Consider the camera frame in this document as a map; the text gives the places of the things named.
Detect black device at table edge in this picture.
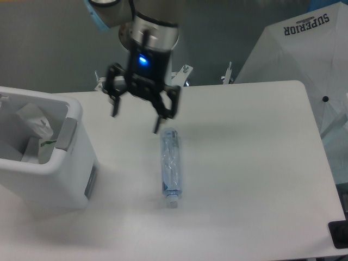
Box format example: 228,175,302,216
328,220,347,249

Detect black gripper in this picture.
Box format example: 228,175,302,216
105,40,182,134

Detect clear blue plastic bottle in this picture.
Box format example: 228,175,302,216
160,128,182,209

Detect white trash can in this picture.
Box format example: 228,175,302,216
1,87,98,209

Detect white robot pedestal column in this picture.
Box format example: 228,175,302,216
118,22,176,85

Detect white umbrella with lettering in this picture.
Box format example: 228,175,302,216
235,2,347,134

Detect white green plastic wrapper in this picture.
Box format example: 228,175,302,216
16,103,57,164

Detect white metal base bracket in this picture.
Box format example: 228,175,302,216
94,65,193,92

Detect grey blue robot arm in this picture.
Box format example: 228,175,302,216
86,1,185,133

